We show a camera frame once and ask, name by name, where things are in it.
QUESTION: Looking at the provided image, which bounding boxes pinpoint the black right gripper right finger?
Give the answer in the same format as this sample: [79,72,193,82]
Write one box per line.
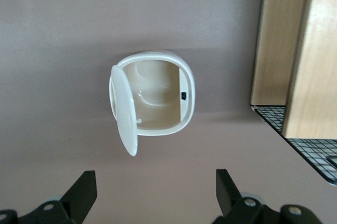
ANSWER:
[210,168,321,224]

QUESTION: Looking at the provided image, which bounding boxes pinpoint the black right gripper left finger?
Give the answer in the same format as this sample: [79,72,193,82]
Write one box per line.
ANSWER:
[0,170,97,224]

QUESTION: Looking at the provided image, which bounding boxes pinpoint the white trash can lid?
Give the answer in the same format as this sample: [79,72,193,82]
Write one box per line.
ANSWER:
[110,65,140,157]

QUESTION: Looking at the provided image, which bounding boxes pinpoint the white trash can body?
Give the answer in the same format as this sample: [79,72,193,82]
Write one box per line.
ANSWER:
[108,50,196,137]

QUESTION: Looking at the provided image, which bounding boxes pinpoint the brown table cloth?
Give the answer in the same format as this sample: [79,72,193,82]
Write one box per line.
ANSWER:
[0,0,337,224]

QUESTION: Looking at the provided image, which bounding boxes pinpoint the wide light wooden board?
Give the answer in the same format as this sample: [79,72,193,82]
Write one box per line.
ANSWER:
[281,0,337,140]

